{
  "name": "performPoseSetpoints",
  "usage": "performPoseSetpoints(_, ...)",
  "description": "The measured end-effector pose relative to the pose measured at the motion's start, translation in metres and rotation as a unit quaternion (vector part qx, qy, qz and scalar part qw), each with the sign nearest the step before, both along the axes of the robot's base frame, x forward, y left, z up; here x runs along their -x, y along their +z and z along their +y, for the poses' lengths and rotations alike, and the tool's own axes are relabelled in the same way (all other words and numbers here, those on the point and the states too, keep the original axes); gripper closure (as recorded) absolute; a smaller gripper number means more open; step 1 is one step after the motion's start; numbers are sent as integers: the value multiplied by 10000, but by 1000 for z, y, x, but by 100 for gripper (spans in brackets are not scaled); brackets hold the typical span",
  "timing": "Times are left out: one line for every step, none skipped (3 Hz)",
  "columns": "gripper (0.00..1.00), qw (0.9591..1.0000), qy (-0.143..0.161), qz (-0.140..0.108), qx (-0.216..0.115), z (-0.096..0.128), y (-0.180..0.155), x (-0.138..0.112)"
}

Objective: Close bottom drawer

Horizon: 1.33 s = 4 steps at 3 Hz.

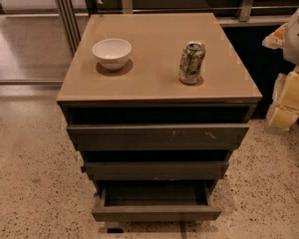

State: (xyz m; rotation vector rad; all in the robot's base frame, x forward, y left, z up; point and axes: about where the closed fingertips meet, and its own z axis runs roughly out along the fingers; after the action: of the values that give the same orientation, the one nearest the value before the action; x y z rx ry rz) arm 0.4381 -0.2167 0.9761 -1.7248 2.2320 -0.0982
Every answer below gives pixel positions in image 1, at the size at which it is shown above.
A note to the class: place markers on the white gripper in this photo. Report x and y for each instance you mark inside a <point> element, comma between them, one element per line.
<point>297,40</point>

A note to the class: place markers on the grey bottom drawer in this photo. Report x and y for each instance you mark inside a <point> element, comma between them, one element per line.
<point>155,201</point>

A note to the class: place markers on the grey drawer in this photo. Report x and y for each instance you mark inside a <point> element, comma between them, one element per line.
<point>155,201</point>
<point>157,128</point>
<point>156,170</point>

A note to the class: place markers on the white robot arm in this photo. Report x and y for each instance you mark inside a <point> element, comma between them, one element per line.
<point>286,38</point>

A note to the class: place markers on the tan top drawer cabinet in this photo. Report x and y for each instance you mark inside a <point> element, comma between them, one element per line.
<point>150,78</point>

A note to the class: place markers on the grey middle drawer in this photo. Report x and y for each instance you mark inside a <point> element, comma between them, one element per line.
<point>156,170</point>

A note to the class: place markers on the grey top drawer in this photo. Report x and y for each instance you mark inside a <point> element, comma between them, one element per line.
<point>157,128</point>

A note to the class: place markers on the crushed green white can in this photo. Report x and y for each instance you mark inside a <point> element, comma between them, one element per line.
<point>191,60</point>

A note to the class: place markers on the white ceramic bowl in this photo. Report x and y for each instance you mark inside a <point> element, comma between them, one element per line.
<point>112,54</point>

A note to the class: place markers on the wooden metal counter frame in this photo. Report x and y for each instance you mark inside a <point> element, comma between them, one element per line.
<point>229,12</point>

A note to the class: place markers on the metal sliding door frame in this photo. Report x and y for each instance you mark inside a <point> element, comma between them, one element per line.
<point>67,14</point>

